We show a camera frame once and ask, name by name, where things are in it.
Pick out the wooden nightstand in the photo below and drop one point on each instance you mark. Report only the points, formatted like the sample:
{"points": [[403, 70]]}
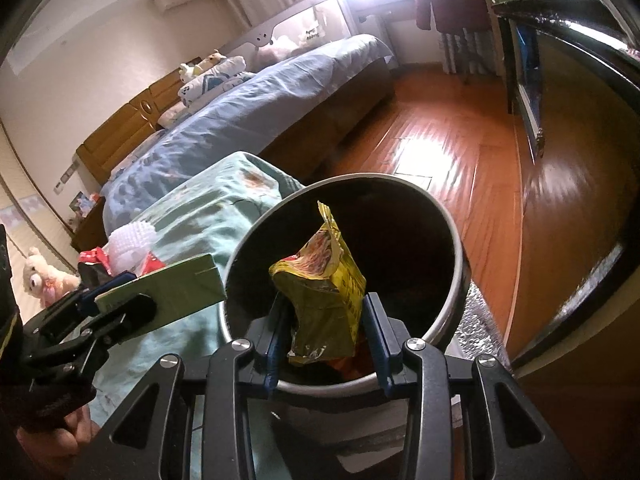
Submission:
{"points": [[90, 230]]}

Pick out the small pink pillow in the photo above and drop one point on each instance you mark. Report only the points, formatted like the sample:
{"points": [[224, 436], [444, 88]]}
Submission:
{"points": [[174, 114]]}

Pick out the white foam net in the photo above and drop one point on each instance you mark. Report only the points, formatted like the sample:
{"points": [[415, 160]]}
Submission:
{"points": [[129, 245]]}

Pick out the cream teddy bear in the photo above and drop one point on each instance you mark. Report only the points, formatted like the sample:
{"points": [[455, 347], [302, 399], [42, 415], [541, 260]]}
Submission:
{"points": [[42, 277]]}

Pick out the cream plush toy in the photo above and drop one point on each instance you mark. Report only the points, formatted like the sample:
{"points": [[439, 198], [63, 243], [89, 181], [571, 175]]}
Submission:
{"points": [[200, 64]]}

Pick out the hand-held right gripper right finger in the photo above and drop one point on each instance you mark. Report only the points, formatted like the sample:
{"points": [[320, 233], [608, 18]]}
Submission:
{"points": [[381, 352]]}

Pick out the red snack packet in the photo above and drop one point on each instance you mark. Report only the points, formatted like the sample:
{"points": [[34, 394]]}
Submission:
{"points": [[151, 263], [94, 258]]}

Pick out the orange snack packet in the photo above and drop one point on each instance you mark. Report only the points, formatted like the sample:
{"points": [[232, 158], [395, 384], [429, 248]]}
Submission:
{"points": [[352, 364]]}

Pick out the blue duvet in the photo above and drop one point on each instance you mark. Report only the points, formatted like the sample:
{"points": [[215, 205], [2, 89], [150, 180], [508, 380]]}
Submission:
{"points": [[240, 105]]}

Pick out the wooden headboard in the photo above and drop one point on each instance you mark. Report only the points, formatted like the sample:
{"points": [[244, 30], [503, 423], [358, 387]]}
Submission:
{"points": [[120, 125]]}

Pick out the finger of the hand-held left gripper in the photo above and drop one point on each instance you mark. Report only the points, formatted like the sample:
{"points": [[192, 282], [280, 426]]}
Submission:
{"points": [[127, 312], [107, 287]]}

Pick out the green carton box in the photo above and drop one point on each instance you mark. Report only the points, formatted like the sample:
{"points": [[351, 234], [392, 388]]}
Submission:
{"points": [[180, 285]]}

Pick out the yellow snack packet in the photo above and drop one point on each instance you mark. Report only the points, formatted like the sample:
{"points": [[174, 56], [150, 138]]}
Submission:
{"points": [[320, 280]]}

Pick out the silver foil sheet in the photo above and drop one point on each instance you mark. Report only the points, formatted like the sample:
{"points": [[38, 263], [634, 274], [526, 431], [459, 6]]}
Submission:
{"points": [[480, 320]]}

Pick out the grey bed guard rail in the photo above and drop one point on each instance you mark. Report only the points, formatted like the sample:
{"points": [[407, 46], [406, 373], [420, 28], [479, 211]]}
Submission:
{"points": [[300, 20]]}

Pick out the teal floral blanket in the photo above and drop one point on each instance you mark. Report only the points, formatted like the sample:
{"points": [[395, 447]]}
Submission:
{"points": [[200, 220]]}

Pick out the black wooden cabinet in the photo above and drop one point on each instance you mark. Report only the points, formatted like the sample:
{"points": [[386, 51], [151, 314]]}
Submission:
{"points": [[575, 135]]}

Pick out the round metal trash bin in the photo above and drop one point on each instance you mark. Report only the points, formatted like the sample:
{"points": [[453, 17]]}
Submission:
{"points": [[405, 240]]}

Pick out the patterned curtain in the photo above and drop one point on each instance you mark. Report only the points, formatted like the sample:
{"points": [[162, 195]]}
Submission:
{"points": [[467, 52]]}

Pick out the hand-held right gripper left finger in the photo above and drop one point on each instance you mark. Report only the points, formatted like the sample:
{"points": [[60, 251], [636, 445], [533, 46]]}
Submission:
{"points": [[273, 355]]}

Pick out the wooden bed frame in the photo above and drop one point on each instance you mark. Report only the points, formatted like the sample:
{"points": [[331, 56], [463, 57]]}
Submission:
{"points": [[340, 95]]}

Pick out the person's left hand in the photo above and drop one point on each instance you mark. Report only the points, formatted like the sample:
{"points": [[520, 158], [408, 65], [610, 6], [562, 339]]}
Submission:
{"points": [[75, 430]]}

